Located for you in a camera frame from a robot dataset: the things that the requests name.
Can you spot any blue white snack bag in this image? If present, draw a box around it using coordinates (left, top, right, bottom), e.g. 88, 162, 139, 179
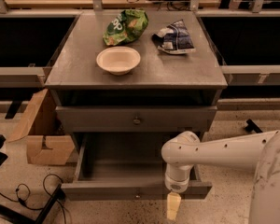
152, 20, 195, 55

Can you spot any grey top drawer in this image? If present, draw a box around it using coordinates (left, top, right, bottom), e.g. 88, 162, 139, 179
56, 106, 217, 133

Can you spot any black cable on floor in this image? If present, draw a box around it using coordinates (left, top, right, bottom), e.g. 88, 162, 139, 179
0, 174, 68, 224

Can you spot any white paper bowl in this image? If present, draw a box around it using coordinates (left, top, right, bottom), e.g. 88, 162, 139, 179
96, 47, 141, 76

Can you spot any black stand base left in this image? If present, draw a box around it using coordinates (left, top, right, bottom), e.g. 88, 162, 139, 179
0, 184, 65, 224

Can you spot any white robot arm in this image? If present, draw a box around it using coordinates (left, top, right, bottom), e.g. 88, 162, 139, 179
161, 130, 280, 224

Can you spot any grey drawer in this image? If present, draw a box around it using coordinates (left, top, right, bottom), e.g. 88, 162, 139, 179
61, 132, 213, 202
56, 106, 217, 133

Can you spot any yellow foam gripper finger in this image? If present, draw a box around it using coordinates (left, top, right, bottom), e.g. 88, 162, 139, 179
167, 192, 181, 220

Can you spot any grey drawer cabinet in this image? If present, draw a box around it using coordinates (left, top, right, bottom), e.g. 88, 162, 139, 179
44, 10, 229, 175

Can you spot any brown cardboard box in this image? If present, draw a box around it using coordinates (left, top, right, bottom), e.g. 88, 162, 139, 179
8, 89, 75, 165

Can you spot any black stand leg right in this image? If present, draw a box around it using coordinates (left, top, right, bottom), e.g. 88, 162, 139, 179
245, 119, 262, 133

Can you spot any green chip bag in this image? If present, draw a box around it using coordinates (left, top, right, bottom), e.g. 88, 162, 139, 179
103, 9, 148, 46

